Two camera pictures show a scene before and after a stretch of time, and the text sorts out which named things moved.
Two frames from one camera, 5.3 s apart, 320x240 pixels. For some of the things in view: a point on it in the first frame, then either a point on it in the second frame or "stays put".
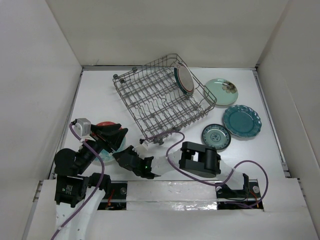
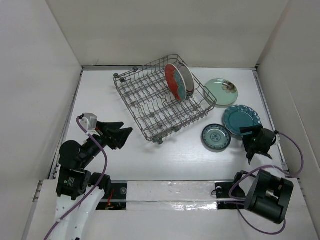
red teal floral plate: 108,156 -> 176,82
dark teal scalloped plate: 242,121 stays put
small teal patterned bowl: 216,136 stays put
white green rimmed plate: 184,78 stays put
